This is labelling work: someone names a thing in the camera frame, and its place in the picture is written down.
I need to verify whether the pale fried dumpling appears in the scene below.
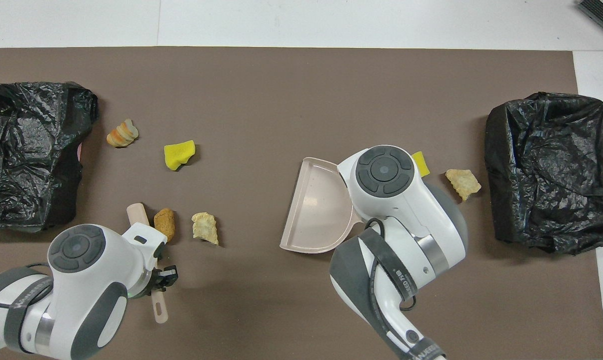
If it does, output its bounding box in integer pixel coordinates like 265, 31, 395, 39
445, 168, 482, 203

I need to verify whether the beige brush handle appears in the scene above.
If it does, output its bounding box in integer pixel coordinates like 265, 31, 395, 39
126, 202, 169, 324

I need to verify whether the beige plastic dustpan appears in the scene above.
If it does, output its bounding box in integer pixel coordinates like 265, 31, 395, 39
279, 156, 368, 254

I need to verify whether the yellow sponge chunk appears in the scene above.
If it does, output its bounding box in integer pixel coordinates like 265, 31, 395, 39
163, 139, 197, 172

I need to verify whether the brown croquette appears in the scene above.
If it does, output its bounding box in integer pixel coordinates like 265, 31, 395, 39
153, 207, 176, 244

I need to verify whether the brown table mat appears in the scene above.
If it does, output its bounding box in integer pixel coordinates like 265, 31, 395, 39
0, 46, 603, 360

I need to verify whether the curved yellow sponge piece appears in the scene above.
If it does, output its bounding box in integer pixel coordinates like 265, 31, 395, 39
412, 150, 431, 178

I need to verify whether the striped shell shaped bread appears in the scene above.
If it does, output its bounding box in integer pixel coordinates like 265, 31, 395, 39
106, 118, 140, 148

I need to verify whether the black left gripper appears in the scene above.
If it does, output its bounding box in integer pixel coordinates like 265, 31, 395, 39
145, 266, 179, 297

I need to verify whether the black bag lined bin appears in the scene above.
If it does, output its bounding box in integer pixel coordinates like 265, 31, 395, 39
484, 91, 603, 256
0, 81, 100, 234

